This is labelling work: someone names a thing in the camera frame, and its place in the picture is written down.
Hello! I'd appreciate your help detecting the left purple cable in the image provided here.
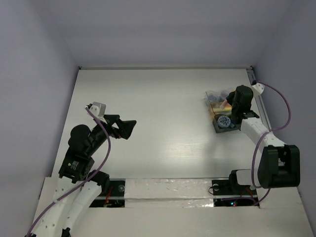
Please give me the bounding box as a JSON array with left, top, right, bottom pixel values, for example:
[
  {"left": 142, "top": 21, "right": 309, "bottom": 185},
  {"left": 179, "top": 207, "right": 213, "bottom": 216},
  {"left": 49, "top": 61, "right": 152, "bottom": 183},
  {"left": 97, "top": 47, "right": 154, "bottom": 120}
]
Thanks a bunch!
[{"left": 26, "top": 106, "right": 111, "bottom": 237}]

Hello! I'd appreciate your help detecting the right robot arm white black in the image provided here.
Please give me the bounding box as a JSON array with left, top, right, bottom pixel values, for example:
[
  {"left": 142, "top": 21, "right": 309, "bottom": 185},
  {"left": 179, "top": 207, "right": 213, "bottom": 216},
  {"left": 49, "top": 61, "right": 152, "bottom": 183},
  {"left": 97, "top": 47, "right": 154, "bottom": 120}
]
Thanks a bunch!
[{"left": 226, "top": 82, "right": 300, "bottom": 189}]

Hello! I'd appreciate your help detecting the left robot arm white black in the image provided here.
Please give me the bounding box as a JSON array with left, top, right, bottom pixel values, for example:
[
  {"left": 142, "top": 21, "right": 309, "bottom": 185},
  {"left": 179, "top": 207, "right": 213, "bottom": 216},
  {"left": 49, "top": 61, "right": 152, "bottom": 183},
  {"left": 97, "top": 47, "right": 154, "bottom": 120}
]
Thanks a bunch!
[{"left": 26, "top": 115, "right": 137, "bottom": 237}]

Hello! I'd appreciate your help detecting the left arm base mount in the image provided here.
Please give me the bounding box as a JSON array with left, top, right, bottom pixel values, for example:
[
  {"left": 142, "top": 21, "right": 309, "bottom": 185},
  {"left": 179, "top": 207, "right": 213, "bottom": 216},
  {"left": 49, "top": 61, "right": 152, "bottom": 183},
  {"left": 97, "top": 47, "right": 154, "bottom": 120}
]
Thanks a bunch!
[{"left": 90, "top": 179, "right": 125, "bottom": 208}]

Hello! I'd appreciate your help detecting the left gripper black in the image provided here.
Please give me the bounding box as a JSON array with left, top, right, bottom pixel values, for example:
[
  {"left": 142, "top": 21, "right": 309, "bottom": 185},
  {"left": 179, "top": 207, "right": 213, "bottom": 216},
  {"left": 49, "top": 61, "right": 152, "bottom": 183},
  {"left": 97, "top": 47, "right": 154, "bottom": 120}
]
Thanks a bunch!
[{"left": 87, "top": 114, "right": 136, "bottom": 154}]

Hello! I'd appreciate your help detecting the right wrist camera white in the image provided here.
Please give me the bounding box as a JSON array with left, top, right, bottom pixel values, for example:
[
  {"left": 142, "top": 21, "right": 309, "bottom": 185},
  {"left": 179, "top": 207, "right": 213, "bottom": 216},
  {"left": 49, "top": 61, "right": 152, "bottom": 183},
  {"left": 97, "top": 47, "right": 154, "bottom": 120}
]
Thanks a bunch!
[{"left": 251, "top": 81, "right": 265, "bottom": 97}]

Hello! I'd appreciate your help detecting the pink highlighter marker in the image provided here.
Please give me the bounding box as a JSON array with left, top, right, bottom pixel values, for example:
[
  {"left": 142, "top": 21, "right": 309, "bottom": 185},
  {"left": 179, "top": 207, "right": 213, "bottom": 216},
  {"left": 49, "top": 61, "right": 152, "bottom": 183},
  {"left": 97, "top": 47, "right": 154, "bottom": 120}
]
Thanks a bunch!
[{"left": 220, "top": 99, "right": 228, "bottom": 110}]

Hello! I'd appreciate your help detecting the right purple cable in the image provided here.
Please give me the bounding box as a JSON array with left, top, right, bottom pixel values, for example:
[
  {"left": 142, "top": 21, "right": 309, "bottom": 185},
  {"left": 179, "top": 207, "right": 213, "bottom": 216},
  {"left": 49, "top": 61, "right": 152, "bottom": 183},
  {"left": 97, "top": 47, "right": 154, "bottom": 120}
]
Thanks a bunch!
[{"left": 250, "top": 82, "right": 291, "bottom": 207}]

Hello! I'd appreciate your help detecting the purple cable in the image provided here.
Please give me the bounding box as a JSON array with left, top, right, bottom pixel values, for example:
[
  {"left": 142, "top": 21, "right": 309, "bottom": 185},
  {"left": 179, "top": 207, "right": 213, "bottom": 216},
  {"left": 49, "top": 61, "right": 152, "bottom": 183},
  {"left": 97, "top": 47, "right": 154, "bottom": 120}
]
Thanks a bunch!
[
  {"left": 26, "top": 106, "right": 111, "bottom": 237},
  {"left": 250, "top": 82, "right": 291, "bottom": 207}
]

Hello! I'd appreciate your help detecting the yellow highlighter marker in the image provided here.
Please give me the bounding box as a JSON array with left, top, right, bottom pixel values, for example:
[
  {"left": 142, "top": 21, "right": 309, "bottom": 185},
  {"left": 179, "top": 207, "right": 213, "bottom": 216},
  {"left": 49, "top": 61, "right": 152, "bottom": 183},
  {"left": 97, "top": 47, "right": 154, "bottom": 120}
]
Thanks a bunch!
[{"left": 212, "top": 106, "right": 232, "bottom": 113}]

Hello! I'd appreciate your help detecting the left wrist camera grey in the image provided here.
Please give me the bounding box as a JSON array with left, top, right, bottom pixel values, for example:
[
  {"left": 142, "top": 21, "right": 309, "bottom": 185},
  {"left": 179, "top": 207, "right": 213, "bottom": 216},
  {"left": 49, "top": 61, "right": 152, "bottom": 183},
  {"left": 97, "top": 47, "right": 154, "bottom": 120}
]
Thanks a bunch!
[{"left": 89, "top": 102, "right": 106, "bottom": 117}]

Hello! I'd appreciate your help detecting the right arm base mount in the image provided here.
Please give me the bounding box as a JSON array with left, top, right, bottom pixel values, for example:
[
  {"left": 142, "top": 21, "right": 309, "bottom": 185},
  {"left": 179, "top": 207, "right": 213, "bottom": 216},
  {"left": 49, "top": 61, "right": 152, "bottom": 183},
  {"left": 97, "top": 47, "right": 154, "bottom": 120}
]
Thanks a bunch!
[{"left": 208, "top": 170, "right": 259, "bottom": 207}]

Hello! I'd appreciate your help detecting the three-compartment desk organizer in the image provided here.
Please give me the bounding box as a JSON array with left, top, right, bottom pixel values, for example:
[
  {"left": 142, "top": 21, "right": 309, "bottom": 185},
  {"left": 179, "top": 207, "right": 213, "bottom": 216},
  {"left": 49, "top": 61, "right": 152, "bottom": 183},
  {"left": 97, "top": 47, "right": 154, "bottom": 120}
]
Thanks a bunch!
[{"left": 205, "top": 88, "right": 238, "bottom": 133}]

